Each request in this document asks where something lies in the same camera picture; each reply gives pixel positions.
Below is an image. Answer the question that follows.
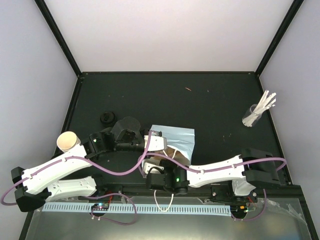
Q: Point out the left circuit board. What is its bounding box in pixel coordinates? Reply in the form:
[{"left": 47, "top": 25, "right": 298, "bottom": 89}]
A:
[{"left": 91, "top": 203, "right": 109, "bottom": 211}]

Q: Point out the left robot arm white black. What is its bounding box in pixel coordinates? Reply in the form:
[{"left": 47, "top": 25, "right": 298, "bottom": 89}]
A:
[{"left": 11, "top": 117, "right": 151, "bottom": 212}]

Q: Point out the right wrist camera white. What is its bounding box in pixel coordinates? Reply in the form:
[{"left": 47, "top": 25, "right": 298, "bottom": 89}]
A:
[{"left": 142, "top": 162, "right": 164, "bottom": 177}]

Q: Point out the light blue paper bag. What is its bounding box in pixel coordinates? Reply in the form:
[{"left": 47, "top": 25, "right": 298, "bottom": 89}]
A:
[{"left": 141, "top": 124, "right": 195, "bottom": 212}]

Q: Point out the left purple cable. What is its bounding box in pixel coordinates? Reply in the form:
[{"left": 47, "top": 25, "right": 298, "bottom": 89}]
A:
[{"left": 0, "top": 129, "right": 154, "bottom": 225}]

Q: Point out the black coffee cup lid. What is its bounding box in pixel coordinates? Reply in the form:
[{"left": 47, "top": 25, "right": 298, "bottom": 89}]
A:
[{"left": 100, "top": 111, "right": 117, "bottom": 125}]

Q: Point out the clear glass straw holder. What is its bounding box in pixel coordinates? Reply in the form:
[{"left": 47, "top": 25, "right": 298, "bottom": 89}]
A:
[{"left": 242, "top": 104, "right": 262, "bottom": 127}]

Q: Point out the right circuit board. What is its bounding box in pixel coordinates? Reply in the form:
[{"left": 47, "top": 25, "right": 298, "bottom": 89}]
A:
[{"left": 230, "top": 205, "right": 257, "bottom": 214}]

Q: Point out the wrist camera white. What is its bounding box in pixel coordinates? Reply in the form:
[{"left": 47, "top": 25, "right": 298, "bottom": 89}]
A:
[
  {"left": 142, "top": 162, "right": 164, "bottom": 177},
  {"left": 144, "top": 130, "right": 167, "bottom": 152}
]

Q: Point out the left black frame post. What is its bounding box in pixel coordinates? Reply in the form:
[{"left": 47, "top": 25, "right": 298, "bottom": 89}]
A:
[{"left": 34, "top": 0, "right": 82, "bottom": 77}]

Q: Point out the black frame post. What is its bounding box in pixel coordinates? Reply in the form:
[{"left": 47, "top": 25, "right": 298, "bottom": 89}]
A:
[
  {"left": 34, "top": 0, "right": 82, "bottom": 77},
  {"left": 255, "top": 0, "right": 304, "bottom": 77}
]

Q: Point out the circuit board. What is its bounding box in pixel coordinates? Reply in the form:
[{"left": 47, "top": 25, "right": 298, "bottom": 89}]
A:
[
  {"left": 91, "top": 203, "right": 109, "bottom": 211},
  {"left": 230, "top": 205, "right": 257, "bottom": 214}
]

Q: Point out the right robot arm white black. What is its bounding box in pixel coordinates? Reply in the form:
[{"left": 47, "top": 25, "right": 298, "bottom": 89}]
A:
[{"left": 142, "top": 148, "right": 287, "bottom": 197}]

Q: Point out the right black frame post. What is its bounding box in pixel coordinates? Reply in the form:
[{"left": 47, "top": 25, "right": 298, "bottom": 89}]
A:
[{"left": 255, "top": 0, "right": 304, "bottom": 77}]

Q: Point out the black aluminium frame rail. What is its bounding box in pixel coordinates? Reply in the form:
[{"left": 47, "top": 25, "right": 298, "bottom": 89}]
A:
[{"left": 95, "top": 182, "right": 304, "bottom": 203}]

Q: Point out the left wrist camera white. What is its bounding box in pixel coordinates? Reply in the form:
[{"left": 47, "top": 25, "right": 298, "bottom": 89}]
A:
[{"left": 144, "top": 130, "right": 167, "bottom": 152}]

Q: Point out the brown cardboard cup carrier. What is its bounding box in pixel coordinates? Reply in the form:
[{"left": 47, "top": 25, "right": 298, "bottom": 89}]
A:
[{"left": 155, "top": 147, "right": 189, "bottom": 165}]

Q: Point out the light blue slotted cable duct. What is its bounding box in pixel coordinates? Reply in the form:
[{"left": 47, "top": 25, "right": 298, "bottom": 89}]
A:
[{"left": 42, "top": 202, "right": 231, "bottom": 217}]

